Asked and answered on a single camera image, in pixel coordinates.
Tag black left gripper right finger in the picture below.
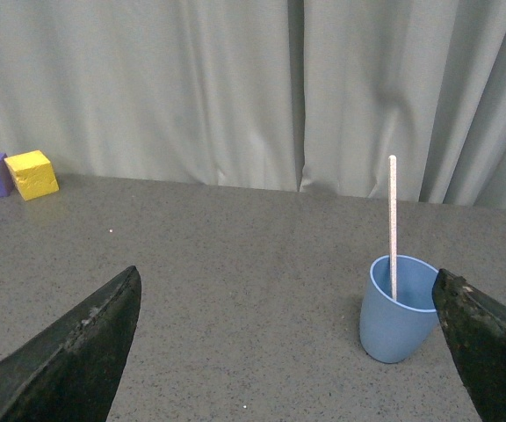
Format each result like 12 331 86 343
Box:
432 269 506 421

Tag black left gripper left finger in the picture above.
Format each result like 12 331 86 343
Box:
0 266 141 421

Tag light wooden chopstick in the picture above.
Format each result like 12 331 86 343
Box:
388 155 397 301

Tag blue plastic cup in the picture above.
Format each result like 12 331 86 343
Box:
359 255 438 364

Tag yellow foam cube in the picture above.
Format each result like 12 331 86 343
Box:
4 150 59 201

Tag grey-green curtain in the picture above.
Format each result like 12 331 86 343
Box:
0 1 506 208

